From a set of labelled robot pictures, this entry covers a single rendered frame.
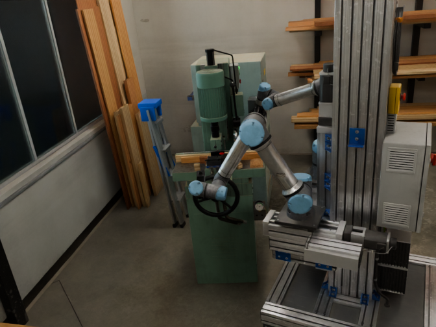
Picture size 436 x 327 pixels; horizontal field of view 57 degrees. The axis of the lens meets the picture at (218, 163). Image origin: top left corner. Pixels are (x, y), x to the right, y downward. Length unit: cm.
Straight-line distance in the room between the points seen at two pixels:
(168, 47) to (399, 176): 351
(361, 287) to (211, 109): 138
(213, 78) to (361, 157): 98
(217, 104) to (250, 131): 73
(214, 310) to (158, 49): 323
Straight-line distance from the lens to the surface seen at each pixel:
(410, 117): 460
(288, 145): 509
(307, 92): 248
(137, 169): 406
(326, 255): 212
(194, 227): 282
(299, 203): 198
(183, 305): 295
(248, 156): 272
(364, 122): 211
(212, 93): 252
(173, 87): 511
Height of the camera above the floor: 196
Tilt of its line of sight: 23 degrees down
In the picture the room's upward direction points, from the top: 6 degrees counter-clockwise
